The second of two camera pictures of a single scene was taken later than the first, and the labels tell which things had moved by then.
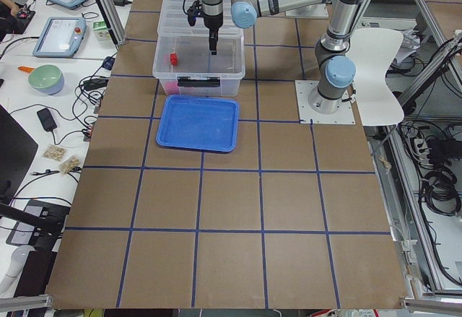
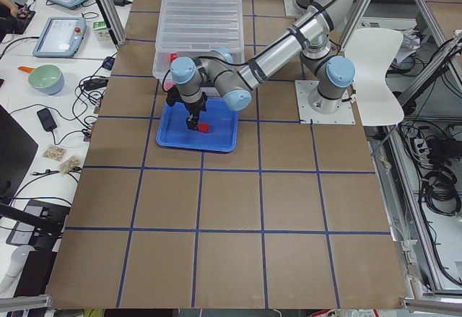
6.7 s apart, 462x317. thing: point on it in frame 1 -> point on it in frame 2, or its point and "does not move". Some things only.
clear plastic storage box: [185, 65] does not move
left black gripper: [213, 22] -> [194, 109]
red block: [174, 59] -> [203, 128]
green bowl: [47, 79] does not move
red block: [172, 88] does not move
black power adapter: [47, 119] does not move
